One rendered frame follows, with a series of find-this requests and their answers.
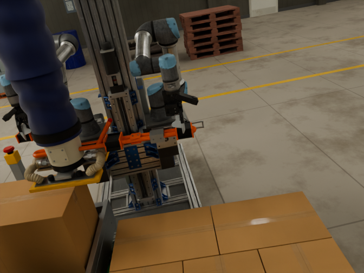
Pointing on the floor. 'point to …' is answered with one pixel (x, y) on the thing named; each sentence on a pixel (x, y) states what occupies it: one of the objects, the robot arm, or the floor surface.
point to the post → (15, 164)
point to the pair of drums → (77, 62)
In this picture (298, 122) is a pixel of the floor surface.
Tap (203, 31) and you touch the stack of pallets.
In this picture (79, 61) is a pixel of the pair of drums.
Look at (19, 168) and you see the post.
